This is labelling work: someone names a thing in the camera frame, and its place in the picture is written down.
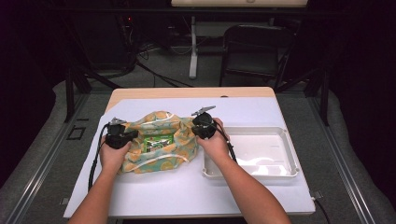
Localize white desk leg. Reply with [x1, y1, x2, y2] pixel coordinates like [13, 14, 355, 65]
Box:
[189, 15, 199, 80]

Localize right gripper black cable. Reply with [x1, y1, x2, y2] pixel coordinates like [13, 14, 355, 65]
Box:
[213, 120, 237, 163]

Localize thin black cable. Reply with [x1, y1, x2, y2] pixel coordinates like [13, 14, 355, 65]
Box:
[312, 196, 332, 224]

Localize dark equipment cabinet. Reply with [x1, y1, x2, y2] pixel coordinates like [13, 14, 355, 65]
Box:
[90, 12, 138, 71]

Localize black metal stand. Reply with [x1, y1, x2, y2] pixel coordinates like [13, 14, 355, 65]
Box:
[64, 62, 122, 123]
[275, 66, 331, 127]

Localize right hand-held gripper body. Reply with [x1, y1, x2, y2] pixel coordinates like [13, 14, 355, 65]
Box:
[191, 105, 218, 140]

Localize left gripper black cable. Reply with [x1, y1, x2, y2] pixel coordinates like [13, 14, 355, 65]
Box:
[88, 123, 110, 191]

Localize person's left hand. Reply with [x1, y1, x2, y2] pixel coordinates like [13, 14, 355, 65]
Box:
[98, 142, 133, 175]

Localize person's right hand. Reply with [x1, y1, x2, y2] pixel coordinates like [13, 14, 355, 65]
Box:
[196, 118, 231, 161]

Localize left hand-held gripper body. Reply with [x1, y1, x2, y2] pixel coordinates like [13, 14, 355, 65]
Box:
[105, 117, 132, 149]

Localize white table mat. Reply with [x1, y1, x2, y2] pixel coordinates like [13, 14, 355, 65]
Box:
[63, 96, 316, 218]

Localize orange-print cloth bag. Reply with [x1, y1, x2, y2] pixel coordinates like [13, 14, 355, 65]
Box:
[120, 110, 200, 175]

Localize black floor cables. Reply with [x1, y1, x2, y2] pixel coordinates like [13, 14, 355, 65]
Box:
[134, 60, 194, 88]

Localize metal floor rail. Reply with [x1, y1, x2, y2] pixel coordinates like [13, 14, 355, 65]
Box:
[306, 92, 376, 224]
[6, 92, 92, 224]

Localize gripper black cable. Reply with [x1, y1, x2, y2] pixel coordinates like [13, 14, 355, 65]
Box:
[88, 123, 110, 191]
[213, 120, 237, 163]

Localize black folding chair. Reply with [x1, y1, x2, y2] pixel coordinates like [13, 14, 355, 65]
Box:
[219, 23, 297, 90]

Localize green snack packet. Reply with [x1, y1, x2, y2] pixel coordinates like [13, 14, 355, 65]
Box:
[143, 133, 175, 153]

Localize white plastic tray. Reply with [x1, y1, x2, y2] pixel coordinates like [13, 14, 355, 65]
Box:
[201, 125, 301, 181]

